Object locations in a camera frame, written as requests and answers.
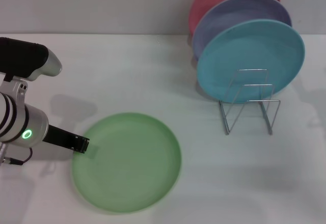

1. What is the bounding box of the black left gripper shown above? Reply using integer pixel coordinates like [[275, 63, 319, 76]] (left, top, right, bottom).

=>
[[42, 124, 90, 155]]

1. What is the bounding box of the green round plate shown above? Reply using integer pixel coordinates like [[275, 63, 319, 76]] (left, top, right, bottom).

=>
[[71, 112, 182, 213]]

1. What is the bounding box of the blue round plate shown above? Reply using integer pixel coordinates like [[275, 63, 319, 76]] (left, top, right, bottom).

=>
[[196, 19, 306, 105]]

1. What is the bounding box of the purple round plate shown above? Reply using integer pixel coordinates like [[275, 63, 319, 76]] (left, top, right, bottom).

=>
[[191, 0, 293, 61]]

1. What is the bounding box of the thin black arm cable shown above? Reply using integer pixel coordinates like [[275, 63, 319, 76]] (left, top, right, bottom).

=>
[[0, 147, 33, 166]]

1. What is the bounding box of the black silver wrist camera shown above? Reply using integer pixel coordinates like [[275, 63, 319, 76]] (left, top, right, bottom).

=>
[[0, 37, 63, 82]]

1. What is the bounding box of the metal wire plate rack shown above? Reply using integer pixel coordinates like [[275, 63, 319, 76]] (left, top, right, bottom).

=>
[[218, 68, 281, 136]]

